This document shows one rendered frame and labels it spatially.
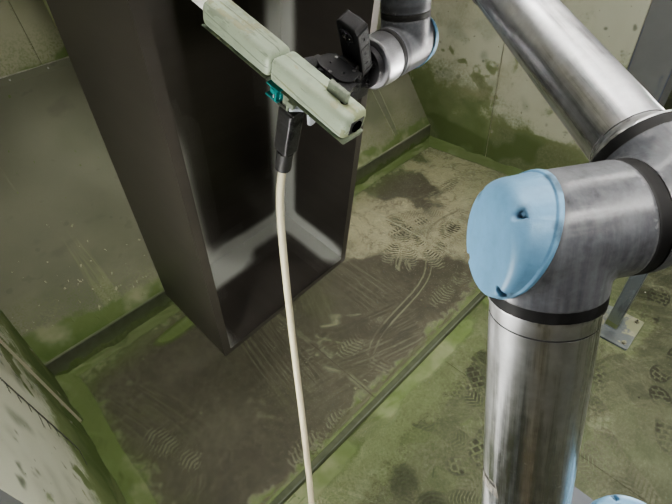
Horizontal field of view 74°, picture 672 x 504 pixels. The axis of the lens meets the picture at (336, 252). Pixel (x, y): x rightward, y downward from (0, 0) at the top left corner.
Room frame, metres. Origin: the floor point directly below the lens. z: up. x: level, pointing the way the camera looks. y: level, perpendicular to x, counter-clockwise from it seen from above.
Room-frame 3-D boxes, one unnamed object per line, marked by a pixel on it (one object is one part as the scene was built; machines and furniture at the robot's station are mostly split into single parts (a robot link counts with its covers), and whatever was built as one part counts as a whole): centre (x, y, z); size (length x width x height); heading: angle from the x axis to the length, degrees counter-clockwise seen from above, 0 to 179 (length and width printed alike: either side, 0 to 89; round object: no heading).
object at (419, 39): (0.87, -0.17, 1.41); 0.12 x 0.09 x 0.10; 134
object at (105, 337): (2.03, 0.26, 0.11); 2.70 x 0.02 x 0.13; 130
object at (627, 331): (1.16, -1.20, 0.01); 0.20 x 0.20 x 0.01; 40
